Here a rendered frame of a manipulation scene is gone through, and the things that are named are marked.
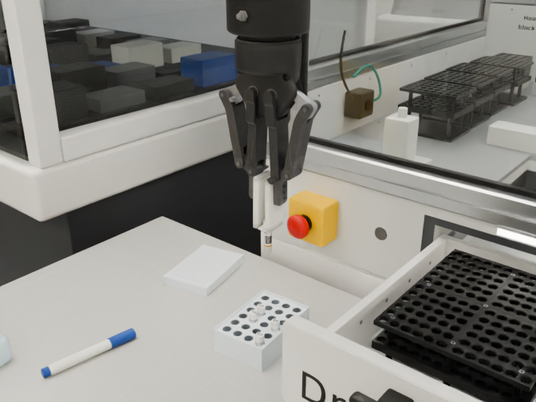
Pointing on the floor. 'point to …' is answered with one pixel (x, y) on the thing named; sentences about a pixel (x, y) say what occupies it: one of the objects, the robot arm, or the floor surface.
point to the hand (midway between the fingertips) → (268, 201)
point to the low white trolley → (143, 323)
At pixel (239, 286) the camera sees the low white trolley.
